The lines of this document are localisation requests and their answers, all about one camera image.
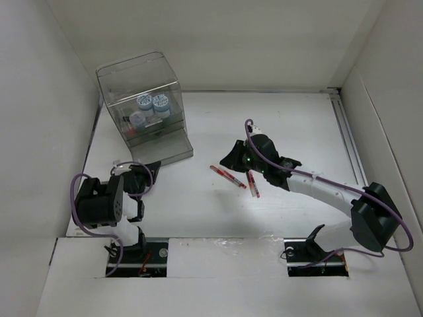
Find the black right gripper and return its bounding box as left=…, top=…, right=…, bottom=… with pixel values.
left=219, top=139, right=267, bottom=174

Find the blue jar back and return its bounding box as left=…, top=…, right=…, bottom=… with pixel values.
left=136, top=93, right=155, bottom=118

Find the blue jar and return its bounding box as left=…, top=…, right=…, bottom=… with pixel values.
left=136, top=93, right=155, bottom=118
left=153, top=94, right=171, bottom=118

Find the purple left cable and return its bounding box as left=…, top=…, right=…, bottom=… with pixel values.
left=70, top=161, right=155, bottom=277

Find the aluminium rail right side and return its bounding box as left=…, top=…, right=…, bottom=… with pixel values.
left=327, top=88, right=368, bottom=186

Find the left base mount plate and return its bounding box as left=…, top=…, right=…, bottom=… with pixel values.
left=105, top=238, right=169, bottom=278

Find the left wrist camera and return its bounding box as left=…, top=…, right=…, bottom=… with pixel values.
left=110, top=161, right=132, bottom=176

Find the blue jar front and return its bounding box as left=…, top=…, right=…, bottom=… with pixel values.
left=153, top=94, right=171, bottom=118

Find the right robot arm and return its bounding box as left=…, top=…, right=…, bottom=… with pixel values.
left=219, top=134, right=404, bottom=262

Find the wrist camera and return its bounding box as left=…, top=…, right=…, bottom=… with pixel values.
left=247, top=124, right=263, bottom=137
left=110, top=161, right=132, bottom=176

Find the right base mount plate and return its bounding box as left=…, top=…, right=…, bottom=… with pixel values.
left=280, top=238, right=349, bottom=277

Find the red pen with clip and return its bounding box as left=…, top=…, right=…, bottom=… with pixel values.
left=249, top=170, right=260, bottom=198

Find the dark red gel pen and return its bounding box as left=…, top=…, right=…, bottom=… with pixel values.
left=246, top=171, right=256, bottom=197

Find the clear plastic organizer box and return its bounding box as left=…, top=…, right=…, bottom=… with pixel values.
left=96, top=51, right=194, bottom=165

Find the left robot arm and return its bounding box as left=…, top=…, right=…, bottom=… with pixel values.
left=72, top=160, right=161, bottom=262

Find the base mount plate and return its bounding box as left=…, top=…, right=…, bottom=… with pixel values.
left=280, top=238, right=349, bottom=277
left=105, top=238, right=169, bottom=278

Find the purple cable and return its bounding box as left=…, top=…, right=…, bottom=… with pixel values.
left=244, top=118, right=414, bottom=269
left=70, top=161, right=155, bottom=277

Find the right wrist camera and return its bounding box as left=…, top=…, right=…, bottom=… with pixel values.
left=247, top=124, right=263, bottom=137

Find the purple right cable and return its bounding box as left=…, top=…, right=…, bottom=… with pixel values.
left=244, top=118, right=414, bottom=269

